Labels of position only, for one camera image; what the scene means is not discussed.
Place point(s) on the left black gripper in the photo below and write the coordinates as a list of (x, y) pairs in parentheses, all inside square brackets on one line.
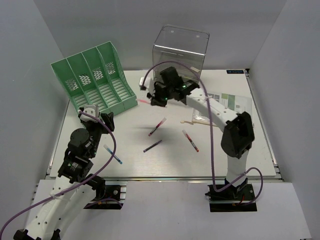
[(109, 120)]

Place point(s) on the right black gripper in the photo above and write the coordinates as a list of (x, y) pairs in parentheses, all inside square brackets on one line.
[(154, 97)]

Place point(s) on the red orange highlighter pen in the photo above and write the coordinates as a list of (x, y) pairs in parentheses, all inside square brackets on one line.
[(143, 101)]

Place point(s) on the blue pen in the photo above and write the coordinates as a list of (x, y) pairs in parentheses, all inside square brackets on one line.
[(107, 148)]

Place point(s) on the clear plastic drawer cabinet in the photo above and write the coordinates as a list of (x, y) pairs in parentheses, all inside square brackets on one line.
[(181, 48)]

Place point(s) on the beige eraser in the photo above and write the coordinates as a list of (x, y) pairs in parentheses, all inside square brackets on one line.
[(195, 69)]

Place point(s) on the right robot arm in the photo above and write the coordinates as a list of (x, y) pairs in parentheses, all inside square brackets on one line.
[(237, 128)]

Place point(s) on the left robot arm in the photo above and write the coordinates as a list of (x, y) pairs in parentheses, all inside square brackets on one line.
[(75, 186)]

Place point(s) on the green plastic file organizer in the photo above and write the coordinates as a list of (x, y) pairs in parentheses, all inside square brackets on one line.
[(96, 77)]

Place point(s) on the dark purple pen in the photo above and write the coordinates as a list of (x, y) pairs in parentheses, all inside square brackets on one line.
[(152, 146)]

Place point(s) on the small blue label sticker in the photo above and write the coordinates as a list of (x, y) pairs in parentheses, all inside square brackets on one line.
[(234, 71)]

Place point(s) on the plastic sleeve with printed sheets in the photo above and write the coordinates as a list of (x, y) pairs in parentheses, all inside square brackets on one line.
[(236, 103)]

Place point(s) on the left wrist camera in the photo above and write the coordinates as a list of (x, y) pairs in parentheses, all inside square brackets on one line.
[(89, 113)]

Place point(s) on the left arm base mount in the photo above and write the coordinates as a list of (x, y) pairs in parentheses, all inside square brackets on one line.
[(111, 197)]

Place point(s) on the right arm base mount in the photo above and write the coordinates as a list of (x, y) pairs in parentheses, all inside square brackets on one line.
[(228, 202)]

